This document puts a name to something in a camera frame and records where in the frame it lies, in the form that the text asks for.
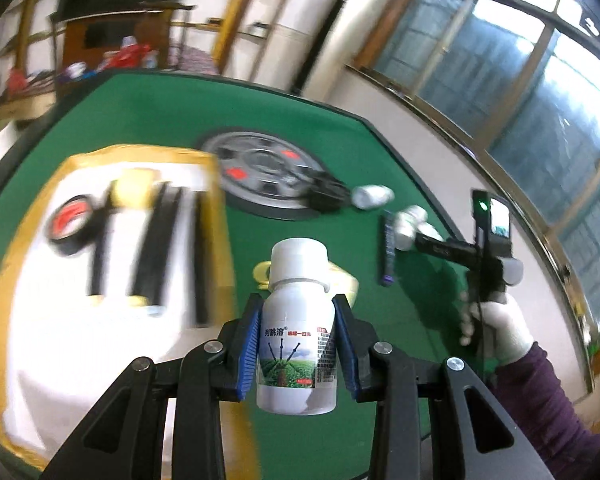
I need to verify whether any white bottle with landscape label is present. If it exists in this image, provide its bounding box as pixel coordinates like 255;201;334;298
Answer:
257;237;337;416

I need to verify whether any black marker yellow cap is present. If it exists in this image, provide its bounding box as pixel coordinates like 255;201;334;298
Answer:
88;188;114;297

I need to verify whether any white gloved right hand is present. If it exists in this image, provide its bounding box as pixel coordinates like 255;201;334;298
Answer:
460;292;534;365

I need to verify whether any red plastic bag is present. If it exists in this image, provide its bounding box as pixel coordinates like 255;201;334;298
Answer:
99;44;151;70

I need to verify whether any black red tape roll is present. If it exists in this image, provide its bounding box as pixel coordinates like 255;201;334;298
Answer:
45;194;104;256

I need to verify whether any black marker purple cap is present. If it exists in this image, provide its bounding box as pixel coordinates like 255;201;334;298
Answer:
380;210;396;287

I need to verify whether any white bottle near wheel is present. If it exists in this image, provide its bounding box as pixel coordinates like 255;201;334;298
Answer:
351;184;394;210

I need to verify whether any yellow tassel pouch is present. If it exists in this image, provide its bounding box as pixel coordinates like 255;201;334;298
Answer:
252;261;358;307

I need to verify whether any purple sleeved right forearm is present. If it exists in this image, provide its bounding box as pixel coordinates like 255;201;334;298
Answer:
492;344;600;479

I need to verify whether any yellow-rimmed white tray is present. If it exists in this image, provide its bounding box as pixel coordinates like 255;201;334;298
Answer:
0;144;235;474

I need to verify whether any brown tv cabinet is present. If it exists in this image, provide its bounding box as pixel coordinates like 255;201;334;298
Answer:
57;9;174;70

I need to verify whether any yellow thread spool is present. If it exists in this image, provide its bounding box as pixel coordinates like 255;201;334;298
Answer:
111;168;158;209

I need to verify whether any white standing air conditioner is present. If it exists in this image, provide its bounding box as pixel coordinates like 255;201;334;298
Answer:
289;0;379;102

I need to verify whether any white bottle with red label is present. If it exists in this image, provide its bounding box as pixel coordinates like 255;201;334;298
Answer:
394;205;428;228

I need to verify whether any white bottle green stripe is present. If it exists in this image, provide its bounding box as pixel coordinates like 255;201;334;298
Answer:
393;219;443;252

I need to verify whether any grey wheel-pattern round mat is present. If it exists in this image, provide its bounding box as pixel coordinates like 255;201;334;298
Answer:
194;127;326;221

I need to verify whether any black marker pen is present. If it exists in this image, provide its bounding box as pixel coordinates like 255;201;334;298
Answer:
130;182;169;306
146;186;184;307
189;192;210;327

